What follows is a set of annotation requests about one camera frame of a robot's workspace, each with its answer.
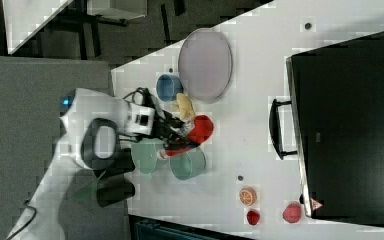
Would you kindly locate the blue metal frame rail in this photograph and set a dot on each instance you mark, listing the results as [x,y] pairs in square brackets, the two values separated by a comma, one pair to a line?
[150,229]

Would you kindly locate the black toaster oven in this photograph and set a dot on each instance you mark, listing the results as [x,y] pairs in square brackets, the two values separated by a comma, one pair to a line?
[337,103]

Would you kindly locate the large lilac plate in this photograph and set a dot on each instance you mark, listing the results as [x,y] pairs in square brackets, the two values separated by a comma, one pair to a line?
[205,65]

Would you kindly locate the peeled toy banana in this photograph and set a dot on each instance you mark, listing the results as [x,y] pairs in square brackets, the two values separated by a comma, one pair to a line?
[184,106]

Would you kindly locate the blue bowl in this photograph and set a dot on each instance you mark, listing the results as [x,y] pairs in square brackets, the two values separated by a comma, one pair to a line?
[168,86]

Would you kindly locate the black utensil holder pot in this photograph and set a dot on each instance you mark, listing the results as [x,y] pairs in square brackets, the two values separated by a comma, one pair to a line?
[122,164]

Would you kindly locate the red ketchup bottle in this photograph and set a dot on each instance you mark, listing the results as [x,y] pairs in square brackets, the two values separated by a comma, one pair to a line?
[199,129]

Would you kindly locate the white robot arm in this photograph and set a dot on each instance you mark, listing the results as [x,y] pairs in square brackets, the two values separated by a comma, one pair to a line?
[93,123]

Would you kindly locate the toy strawberry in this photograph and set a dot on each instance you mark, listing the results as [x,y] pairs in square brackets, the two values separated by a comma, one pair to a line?
[253,217]

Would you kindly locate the toy orange half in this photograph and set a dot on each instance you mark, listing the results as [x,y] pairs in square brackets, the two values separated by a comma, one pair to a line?
[248,196]

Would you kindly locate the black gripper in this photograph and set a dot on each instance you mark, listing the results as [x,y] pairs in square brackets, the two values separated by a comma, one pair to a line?
[162,121]

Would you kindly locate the green oval colander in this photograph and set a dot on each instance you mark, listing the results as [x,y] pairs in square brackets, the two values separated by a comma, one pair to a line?
[145,155]

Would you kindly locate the pink toy fruit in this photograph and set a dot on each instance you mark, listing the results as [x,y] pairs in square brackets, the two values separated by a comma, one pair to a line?
[292,213]

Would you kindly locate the green cup with handle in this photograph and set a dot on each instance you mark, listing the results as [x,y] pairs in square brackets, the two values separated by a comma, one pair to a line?
[188,165]

